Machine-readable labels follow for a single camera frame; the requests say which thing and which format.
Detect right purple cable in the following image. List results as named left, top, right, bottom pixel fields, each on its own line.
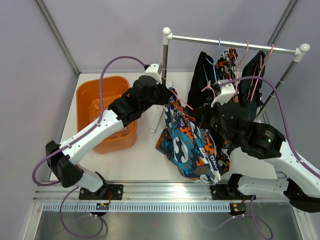
left=217, top=76, right=320, bottom=240

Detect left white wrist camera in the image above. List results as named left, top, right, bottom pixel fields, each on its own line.
left=144, top=63, right=163, bottom=84

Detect white slotted cable duct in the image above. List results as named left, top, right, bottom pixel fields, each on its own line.
left=43, top=202, right=231, bottom=213

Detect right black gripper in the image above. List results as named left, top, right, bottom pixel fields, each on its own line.
left=192, top=97, right=239, bottom=147

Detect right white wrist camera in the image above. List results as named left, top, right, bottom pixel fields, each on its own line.
left=210, top=79, right=236, bottom=108

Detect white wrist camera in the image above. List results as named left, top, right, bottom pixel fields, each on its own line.
left=210, top=79, right=236, bottom=108
left=144, top=63, right=163, bottom=84

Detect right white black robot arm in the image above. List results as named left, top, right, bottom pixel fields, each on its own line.
left=192, top=101, right=320, bottom=213

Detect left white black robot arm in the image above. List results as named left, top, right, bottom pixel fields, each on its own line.
left=45, top=74, right=172, bottom=200

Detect orange plastic laundry basket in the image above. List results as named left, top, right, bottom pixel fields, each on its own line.
left=76, top=76, right=138, bottom=154

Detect dark navy shorts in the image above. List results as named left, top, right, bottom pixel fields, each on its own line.
left=238, top=50, right=266, bottom=121

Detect pink hanger under navy shorts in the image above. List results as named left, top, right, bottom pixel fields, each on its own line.
left=246, top=44, right=274, bottom=103

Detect purple cable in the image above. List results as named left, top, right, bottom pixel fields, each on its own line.
left=31, top=55, right=151, bottom=237
left=217, top=76, right=320, bottom=240

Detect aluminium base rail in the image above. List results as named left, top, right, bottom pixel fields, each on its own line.
left=32, top=181, right=305, bottom=203

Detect pink hanger under camouflage shorts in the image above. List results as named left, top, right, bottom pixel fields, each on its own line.
left=235, top=41, right=249, bottom=95

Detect silver clothes rack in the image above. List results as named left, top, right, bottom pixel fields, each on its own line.
left=150, top=27, right=311, bottom=134

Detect blue wire hanger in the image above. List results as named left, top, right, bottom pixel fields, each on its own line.
left=205, top=37, right=221, bottom=83

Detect orange grey camouflage shorts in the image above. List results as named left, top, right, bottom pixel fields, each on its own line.
left=215, top=47, right=238, bottom=80

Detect black shorts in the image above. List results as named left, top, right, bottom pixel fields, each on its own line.
left=187, top=51, right=215, bottom=109

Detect pink wire hanger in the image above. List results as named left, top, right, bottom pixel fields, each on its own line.
left=169, top=85, right=216, bottom=110

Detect blue orange patterned shorts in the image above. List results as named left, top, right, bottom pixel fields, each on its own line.
left=155, top=87, right=230, bottom=185

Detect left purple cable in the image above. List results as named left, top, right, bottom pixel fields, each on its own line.
left=31, top=55, right=151, bottom=237

